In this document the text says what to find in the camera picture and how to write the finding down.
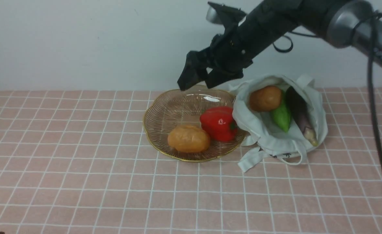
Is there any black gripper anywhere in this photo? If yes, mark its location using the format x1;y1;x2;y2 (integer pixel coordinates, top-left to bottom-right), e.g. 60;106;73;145
177;2;252;91

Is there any brown potato front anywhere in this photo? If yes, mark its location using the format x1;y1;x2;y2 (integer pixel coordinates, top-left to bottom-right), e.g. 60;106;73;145
167;124;211;153

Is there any brown potato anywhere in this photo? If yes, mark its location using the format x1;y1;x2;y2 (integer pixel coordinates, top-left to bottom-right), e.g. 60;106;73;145
249;85;283;112
167;124;211;153

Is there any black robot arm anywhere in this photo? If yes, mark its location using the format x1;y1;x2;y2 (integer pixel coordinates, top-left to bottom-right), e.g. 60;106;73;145
177;0;382;91

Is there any white cloth bag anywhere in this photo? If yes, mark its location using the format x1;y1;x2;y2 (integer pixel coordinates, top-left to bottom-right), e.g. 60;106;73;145
227;75;328;172

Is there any gold rimmed glass bowl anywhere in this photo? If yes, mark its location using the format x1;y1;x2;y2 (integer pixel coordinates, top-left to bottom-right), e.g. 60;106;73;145
143;85;246;163

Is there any red bell pepper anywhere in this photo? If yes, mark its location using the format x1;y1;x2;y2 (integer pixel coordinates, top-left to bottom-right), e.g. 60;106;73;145
199;106;238;142

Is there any brown potato back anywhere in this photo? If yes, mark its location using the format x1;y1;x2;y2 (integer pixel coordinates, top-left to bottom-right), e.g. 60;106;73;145
249;85;283;112

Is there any green pepper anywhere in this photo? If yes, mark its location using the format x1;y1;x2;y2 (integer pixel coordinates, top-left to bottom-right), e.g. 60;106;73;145
270;91;292;132

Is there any dark purple eggplant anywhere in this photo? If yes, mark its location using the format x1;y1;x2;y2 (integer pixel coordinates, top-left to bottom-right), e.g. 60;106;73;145
286;86;318;147

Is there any pink checkered tablecloth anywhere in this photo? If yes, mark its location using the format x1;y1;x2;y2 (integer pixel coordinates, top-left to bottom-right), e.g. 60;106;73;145
0;88;382;234

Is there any black cable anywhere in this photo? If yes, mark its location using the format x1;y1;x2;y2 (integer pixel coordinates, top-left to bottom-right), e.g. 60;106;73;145
272;10;382;234

